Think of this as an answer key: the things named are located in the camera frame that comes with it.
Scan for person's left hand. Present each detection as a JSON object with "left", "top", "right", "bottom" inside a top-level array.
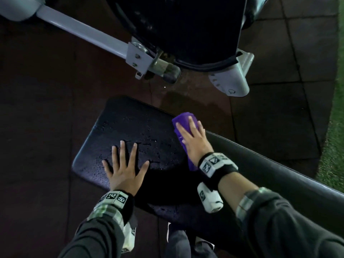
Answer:
[{"left": 101, "top": 140, "right": 150, "bottom": 196}]

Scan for person's right hand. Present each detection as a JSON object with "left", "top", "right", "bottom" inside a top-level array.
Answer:
[{"left": 175, "top": 116, "right": 215, "bottom": 167}]

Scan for purple cleaning cloth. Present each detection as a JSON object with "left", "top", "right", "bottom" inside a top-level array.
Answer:
[{"left": 172, "top": 112, "right": 201, "bottom": 172}]

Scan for grey adjacent bench frame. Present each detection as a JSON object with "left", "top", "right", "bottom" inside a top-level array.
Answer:
[{"left": 0, "top": 0, "right": 269, "bottom": 97}]

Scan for person's right forearm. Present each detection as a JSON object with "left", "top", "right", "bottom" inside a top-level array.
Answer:
[{"left": 218, "top": 172, "right": 344, "bottom": 258}]

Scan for person's left forearm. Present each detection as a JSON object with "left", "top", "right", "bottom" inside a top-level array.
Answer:
[{"left": 58, "top": 209, "right": 125, "bottom": 258}]

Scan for person's dark trousers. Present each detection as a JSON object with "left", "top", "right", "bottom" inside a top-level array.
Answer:
[{"left": 165, "top": 229, "right": 218, "bottom": 258}]

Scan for person's white right sandal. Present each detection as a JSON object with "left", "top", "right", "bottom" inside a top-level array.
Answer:
[{"left": 195, "top": 237, "right": 215, "bottom": 250}]

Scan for black right wristband with markers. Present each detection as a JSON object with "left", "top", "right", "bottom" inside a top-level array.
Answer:
[{"left": 198, "top": 152, "right": 239, "bottom": 191}]

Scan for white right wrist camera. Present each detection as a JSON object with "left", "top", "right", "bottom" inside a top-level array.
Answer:
[{"left": 197, "top": 182, "right": 224, "bottom": 214}]

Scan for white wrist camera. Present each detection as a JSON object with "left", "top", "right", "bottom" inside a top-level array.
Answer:
[
  {"left": 197, "top": 182, "right": 224, "bottom": 214},
  {"left": 121, "top": 215, "right": 138, "bottom": 253}
]

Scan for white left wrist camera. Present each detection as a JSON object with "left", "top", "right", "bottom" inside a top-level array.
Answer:
[{"left": 121, "top": 215, "right": 138, "bottom": 253}]

